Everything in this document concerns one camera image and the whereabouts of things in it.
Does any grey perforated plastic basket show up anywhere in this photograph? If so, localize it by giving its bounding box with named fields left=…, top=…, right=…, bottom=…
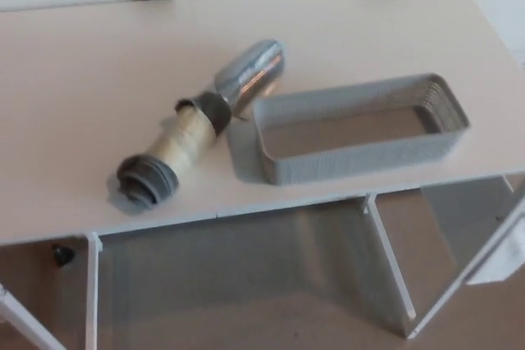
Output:
left=251, top=73, right=472, bottom=187

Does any small black round object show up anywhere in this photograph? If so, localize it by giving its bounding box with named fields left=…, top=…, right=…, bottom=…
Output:
left=52, top=243, right=75, bottom=270

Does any metal shovel with handle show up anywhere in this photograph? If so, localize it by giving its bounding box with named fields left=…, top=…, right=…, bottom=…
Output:
left=116, top=39, right=285, bottom=216

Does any white desk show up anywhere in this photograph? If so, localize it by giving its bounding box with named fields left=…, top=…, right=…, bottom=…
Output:
left=0, top=0, right=525, bottom=350

